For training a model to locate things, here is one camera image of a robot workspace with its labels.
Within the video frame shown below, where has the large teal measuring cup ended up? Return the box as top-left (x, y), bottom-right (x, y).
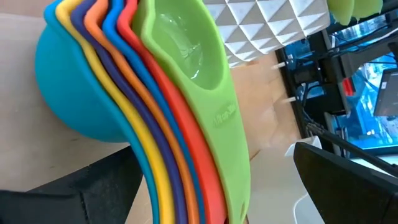
top-left (34, 0), bottom-right (161, 224)

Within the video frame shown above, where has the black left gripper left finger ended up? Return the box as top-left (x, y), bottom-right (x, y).
top-left (0, 146), bottom-right (144, 224)

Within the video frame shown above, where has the yellow measuring cup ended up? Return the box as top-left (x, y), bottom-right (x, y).
top-left (55, 0), bottom-right (175, 224)

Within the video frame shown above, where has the black aluminium table frame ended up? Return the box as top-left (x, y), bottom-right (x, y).
top-left (275, 29), bottom-right (398, 177)

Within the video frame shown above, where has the orange measuring cup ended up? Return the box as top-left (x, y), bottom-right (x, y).
top-left (83, 0), bottom-right (200, 224)

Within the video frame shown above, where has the small blue measuring cup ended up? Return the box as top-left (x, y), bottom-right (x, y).
top-left (102, 0), bottom-right (208, 224)

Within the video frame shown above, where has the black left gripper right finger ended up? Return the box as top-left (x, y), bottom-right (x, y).
top-left (294, 141), bottom-right (398, 224)

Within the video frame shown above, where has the green measuring cup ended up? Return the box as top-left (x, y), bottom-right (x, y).
top-left (132, 0), bottom-right (251, 224)

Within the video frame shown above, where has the succulent plant in white pot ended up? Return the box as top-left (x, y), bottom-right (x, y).
top-left (201, 0), bottom-right (384, 68)

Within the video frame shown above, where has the purple measuring cup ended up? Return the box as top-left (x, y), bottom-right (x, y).
top-left (70, 0), bottom-right (188, 224)

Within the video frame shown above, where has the red measuring cup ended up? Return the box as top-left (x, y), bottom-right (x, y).
top-left (117, 0), bottom-right (230, 224)

